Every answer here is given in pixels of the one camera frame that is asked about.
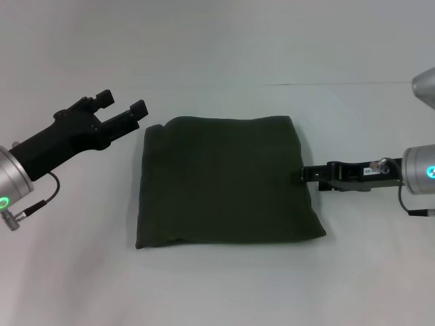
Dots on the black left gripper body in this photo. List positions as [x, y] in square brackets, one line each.
[61, 142]

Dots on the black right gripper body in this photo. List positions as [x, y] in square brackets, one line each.
[363, 175]

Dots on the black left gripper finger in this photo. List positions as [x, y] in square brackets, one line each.
[103, 99]
[127, 119]

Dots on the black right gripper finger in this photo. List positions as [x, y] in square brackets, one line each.
[325, 186]
[314, 173]

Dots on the dark green printed t-shirt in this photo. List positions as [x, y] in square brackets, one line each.
[227, 180]

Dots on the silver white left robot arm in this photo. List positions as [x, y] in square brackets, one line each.
[12, 183]

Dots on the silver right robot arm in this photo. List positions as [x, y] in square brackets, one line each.
[419, 169]

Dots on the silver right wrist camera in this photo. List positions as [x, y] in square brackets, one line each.
[424, 88]

